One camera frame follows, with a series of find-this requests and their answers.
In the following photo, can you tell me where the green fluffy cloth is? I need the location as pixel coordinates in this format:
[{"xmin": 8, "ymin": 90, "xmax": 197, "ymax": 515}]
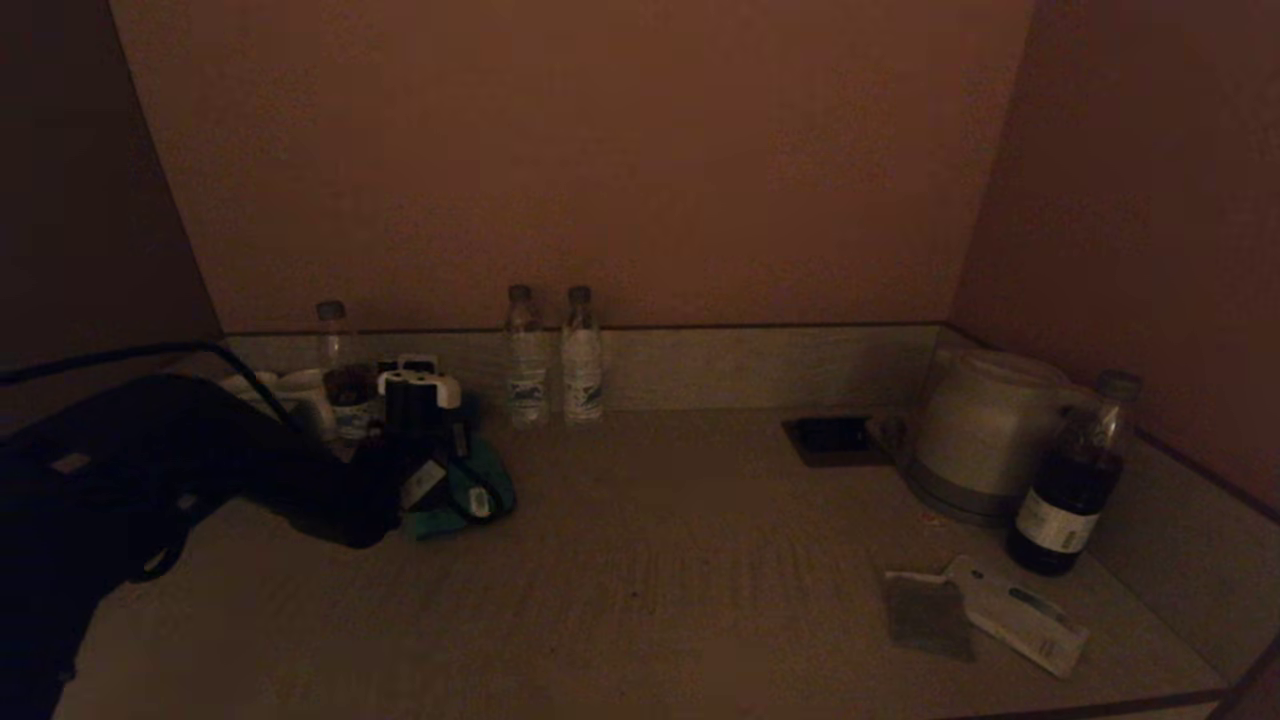
[{"xmin": 405, "ymin": 440, "xmax": 519, "ymax": 542}]

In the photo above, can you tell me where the amber tea bottle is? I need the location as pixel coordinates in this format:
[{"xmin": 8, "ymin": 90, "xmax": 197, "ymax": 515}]
[{"xmin": 317, "ymin": 300, "xmax": 383, "ymax": 442}]

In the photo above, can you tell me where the clear water bottle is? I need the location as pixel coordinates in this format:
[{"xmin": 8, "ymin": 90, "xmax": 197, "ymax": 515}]
[
  {"xmin": 505, "ymin": 286, "xmax": 552, "ymax": 429},
  {"xmin": 562, "ymin": 287, "xmax": 607, "ymax": 422}
]

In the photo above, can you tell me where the white ceramic cup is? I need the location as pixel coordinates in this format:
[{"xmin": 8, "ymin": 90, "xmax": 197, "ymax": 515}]
[{"xmin": 279, "ymin": 370, "xmax": 338, "ymax": 442}]

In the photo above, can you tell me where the white saucer dish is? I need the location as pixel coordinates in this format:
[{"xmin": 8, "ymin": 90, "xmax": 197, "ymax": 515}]
[{"xmin": 220, "ymin": 372, "xmax": 282, "ymax": 403}]

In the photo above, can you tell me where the black recessed socket panel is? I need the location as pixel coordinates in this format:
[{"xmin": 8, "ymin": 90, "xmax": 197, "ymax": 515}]
[{"xmin": 781, "ymin": 416, "xmax": 891, "ymax": 468}]

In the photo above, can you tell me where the grey kettle base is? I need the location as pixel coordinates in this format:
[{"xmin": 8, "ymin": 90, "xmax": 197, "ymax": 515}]
[{"xmin": 903, "ymin": 462, "xmax": 1023, "ymax": 528}]

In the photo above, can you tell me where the grey tea bag sachet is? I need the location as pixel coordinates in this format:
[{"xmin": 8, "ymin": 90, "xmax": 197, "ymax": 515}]
[{"xmin": 884, "ymin": 571, "xmax": 978, "ymax": 663}]

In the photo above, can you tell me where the white electric kettle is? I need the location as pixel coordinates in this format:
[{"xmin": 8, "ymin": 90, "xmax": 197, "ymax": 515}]
[{"xmin": 905, "ymin": 349, "xmax": 1088, "ymax": 506}]

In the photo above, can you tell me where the white paper sachet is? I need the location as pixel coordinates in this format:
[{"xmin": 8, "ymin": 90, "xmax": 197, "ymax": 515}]
[{"xmin": 944, "ymin": 555, "xmax": 1091, "ymax": 680}]

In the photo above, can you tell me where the dark cola bottle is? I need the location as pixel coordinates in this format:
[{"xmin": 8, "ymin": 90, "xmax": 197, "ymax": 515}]
[{"xmin": 1005, "ymin": 370, "xmax": 1144, "ymax": 578}]

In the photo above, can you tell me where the black white-capped wrist camera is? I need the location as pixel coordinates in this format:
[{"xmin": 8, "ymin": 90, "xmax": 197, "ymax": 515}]
[{"xmin": 377, "ymin": 354, "xmax": 464, "ymax": 437}]

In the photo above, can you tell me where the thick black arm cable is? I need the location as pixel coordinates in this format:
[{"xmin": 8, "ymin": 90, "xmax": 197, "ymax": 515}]
[{"xmin": 0, "ymin": 342, "xmax": 303, "ymax": 433}]

